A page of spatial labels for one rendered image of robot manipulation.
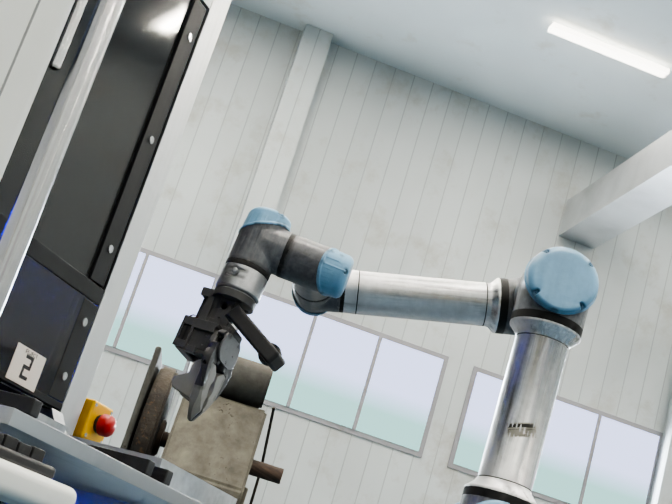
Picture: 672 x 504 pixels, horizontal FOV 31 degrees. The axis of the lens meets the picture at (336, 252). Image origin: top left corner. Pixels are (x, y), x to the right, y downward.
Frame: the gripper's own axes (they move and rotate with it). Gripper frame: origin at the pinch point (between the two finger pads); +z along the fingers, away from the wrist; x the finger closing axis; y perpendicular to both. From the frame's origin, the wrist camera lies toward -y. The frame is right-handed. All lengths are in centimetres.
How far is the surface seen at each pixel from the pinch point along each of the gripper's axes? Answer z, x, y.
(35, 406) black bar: 16, 49, -5
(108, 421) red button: 0.4, -24.3, 27.6
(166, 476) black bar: 13.1, 15.5, -7.2
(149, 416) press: -110, -515, 284
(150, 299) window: -286, -824, 502
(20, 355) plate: -0.2, 1.8, 32.6
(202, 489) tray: 10.6, -0.4, -5.6
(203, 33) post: -73, -9, 36
